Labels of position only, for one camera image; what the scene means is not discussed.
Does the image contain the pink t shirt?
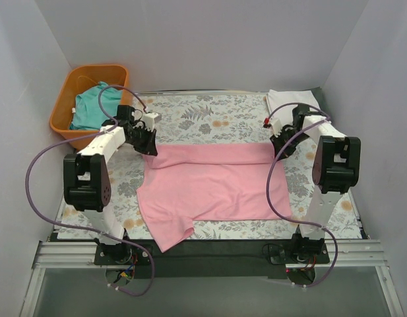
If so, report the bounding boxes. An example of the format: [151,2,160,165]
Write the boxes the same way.
[137,143,292,252]

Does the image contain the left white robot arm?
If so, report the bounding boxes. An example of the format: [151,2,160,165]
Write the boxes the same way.
[63,105,161,264]

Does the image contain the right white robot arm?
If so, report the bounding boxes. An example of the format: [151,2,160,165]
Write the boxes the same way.
[263,102,361,264]

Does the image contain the folded white t shirt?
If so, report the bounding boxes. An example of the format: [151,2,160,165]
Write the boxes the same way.
[266,89,321,112]

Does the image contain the floral table mat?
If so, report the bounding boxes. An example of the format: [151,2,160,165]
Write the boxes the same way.
[57,93,362,240]

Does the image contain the teal t shirt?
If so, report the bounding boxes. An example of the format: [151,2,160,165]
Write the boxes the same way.
[69,81,122,130]

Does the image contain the orange plastic basket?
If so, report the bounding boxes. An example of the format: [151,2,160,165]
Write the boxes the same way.
[49,64,130,150]

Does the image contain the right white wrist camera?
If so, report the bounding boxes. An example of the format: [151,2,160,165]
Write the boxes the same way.
[263,118,282,136]

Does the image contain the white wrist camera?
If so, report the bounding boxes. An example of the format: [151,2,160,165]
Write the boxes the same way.
[263,118,282,136]
[140,112,162,131]

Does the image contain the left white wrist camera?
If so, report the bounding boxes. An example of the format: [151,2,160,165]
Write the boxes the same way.
[140,112,162,131]

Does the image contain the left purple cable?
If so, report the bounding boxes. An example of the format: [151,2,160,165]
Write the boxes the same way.
[24,85,155,297]

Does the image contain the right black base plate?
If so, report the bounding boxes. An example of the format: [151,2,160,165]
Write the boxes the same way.
[261,240,333,267]

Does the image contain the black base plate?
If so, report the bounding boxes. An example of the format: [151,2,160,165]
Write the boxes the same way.
[94,244,150,265]
[261,240,333,267]

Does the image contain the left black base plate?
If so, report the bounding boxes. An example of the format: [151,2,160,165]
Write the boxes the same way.
[94,244,150,265]

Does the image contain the aluminium frame rail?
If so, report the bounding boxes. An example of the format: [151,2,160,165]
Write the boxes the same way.
[34,239,388,268]

